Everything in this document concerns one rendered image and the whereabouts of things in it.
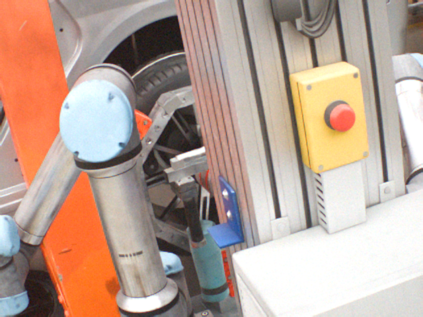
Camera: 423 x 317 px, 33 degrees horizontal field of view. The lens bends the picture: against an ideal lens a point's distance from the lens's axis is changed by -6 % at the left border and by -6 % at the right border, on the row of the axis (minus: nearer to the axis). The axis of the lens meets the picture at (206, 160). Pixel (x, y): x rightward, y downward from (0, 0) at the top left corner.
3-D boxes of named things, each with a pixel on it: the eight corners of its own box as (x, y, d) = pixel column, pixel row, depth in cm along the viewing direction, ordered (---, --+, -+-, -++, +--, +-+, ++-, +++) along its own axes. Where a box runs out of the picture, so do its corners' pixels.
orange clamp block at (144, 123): (146, 115, 222) (121, 101, 218) (154, 121, 215) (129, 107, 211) (134, 135, 223) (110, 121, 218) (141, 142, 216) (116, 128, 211)
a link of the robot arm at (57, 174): (98, 39, 132) (-11, 239, 148) (91, 53, 122) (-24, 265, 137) (152, 69, 135) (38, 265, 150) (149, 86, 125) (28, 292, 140)
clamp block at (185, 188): (187, 185, 211) (183, 168, 209) (199, 195, 203) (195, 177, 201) (170, 190, 209) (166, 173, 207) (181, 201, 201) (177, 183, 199)
